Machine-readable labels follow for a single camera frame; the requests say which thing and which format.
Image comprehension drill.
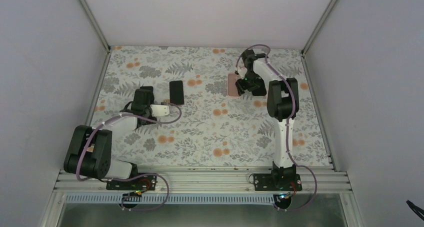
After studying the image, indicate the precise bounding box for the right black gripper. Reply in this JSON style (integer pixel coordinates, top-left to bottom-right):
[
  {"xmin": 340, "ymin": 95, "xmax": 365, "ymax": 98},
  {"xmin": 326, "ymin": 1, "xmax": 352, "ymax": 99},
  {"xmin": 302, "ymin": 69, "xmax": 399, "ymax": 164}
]
[{"xmin": 236, "ymin": 70, "xmax": 262, "ymax": 96}]

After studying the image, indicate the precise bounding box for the black phone case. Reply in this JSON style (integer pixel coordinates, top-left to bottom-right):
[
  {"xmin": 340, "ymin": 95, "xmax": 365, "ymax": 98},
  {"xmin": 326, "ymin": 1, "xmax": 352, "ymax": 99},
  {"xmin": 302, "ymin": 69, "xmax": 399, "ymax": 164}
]
[{"xmin": 251, "ymin": 84, "xmax": 267, "ymax": 96}]

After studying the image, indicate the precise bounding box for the pink phone case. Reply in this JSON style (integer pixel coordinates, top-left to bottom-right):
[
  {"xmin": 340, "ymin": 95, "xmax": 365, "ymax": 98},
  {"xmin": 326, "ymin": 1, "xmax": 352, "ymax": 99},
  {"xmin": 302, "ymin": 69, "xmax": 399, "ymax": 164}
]
[{"xmin": 227, "ymin": 73, "xmax": 241, "ymax": 98}]

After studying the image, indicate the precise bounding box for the phone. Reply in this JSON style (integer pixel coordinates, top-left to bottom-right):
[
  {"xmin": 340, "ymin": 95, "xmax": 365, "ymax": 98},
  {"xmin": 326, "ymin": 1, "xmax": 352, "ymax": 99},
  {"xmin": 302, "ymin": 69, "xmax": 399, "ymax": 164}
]
[
  {"xmin": 140, "ymin": 86, "xmax": 154, "ymax": 92},
  {"xmin": 169, "ymin": 80, "xmax": 185, "ymax": 105}
]

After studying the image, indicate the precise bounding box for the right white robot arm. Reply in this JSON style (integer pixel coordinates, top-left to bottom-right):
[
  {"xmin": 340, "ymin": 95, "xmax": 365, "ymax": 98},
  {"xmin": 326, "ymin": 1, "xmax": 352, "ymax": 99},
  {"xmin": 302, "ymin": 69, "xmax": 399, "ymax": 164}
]
[{"xmin": 235, "ymin": 49, "xmax": 300, "ymax": 191}]

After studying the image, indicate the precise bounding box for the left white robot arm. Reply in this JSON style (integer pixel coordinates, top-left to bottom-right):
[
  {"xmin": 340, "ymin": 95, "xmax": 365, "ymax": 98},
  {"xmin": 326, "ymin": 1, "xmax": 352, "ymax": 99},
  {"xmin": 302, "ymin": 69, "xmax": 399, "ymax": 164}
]
[{"xmin": 63, "ymin": 86, "xmax": 157, "ymax": 190}]

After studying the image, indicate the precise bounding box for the floral patterned table mat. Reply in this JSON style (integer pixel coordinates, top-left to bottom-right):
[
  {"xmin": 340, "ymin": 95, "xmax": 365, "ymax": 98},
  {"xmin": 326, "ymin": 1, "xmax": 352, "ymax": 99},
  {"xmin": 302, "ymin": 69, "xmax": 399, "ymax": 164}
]
[{"xmin": 86, "ymin": 45, "xmax": 332, "ymax": 168}]

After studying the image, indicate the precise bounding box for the black object at edge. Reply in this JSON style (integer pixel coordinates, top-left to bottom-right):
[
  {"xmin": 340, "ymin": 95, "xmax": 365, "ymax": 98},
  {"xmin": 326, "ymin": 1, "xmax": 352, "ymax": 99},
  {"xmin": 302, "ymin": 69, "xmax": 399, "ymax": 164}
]
[{"xmin": 406, "ymin": 200, "xmax": 424, "ymax": 221}]

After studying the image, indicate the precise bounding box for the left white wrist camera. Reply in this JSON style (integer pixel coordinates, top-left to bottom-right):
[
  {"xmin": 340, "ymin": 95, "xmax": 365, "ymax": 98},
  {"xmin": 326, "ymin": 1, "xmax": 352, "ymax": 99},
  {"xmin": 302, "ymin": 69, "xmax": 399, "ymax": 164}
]
[{"xmin": 150, "ymin": 104, "xmax": 170, "ymax": 117}]

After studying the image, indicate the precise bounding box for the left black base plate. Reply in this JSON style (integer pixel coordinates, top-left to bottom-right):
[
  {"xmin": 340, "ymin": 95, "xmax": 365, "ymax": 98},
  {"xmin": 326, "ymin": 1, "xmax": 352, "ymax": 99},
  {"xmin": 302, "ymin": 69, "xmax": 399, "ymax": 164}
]
[{"xmin": 106, "ymin": 175, "xmax": 157, "ymax": 192}]

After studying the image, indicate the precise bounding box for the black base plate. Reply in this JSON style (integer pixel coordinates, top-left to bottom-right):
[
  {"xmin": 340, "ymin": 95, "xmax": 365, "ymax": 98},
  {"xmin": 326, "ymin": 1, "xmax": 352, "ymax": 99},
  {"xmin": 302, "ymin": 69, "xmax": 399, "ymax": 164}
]
[
  {"xmin": 106, "ymin": 175, "xmax": 157, "ymax": 192},
  {"xmin": 252, "ymin": 165, "xmax": 303, "ymax": 192}
]

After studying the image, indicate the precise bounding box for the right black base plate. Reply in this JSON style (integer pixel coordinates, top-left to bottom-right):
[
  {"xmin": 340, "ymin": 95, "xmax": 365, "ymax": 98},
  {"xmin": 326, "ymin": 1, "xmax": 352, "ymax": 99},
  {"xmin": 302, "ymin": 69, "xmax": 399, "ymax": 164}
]
[{"xmin": 252, "ymin": 165, "xmax": 303, "ymax": 192}]

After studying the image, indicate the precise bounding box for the left aluminium frame post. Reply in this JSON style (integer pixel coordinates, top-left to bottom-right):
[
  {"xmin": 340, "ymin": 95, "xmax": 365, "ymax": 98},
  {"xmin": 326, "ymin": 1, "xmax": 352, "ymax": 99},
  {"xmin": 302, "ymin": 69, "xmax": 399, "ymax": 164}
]
[{"xmin": 78, "ymin": 0, "xmax": 111, "ymax": 53}]

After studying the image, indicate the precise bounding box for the aluminium frame post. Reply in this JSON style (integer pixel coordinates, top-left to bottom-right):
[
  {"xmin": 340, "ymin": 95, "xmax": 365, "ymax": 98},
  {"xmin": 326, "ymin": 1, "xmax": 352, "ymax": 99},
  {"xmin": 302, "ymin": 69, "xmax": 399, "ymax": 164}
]
[
  {"xmin": 301, "ymin": 0, "xmax": 339, "ymax": 57},
  {"xmin": 78, "ymin": 0, "xmax": 111, "ymax": 53}
]

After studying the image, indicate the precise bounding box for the aluminium mounting rail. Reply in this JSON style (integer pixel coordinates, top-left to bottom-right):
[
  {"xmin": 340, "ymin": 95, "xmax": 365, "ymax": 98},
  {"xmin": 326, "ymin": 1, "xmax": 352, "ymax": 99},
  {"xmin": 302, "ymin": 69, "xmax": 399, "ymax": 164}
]
[{"xmin": 53, "ymin": 166, "xmax": 352, "ymax": 194}]

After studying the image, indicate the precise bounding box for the slotted grey cable duct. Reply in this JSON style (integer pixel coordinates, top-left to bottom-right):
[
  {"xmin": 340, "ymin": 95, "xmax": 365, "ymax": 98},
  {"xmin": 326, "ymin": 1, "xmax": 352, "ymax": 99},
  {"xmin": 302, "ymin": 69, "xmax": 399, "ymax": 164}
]
[{"xmin": 65, "ymin": 192, "xmax": 276, "ymax": 205}]

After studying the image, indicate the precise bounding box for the right aluminium frame post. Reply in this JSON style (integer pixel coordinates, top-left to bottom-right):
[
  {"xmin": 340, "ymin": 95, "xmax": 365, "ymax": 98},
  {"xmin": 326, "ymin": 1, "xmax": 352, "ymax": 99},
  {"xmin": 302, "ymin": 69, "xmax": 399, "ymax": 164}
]
[{"xmin": 301, "ymin": 0, "xmax": 339, "ymax": 57}]

